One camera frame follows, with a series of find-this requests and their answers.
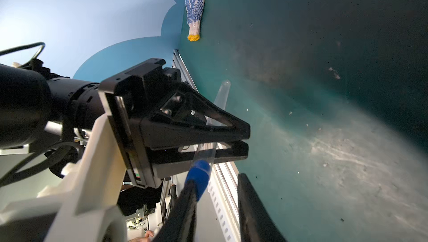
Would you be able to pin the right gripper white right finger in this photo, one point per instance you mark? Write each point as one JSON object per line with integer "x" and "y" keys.
{"x": 255, "y": 223}

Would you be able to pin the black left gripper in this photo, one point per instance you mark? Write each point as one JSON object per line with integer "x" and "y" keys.
{"x": 151, "y": 111}

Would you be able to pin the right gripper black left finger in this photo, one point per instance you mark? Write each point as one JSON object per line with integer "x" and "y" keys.
{"x": 181, "y": 224}

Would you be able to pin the blue stopper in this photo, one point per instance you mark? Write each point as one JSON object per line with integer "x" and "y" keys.
{"x": 199, "y": 173}

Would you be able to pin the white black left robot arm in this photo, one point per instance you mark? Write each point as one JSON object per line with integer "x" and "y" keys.
{"x": 26, "y": 107}

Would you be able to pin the blue dotted work glove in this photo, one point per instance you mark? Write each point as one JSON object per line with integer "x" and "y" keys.
{"x": 194, "y": 10}

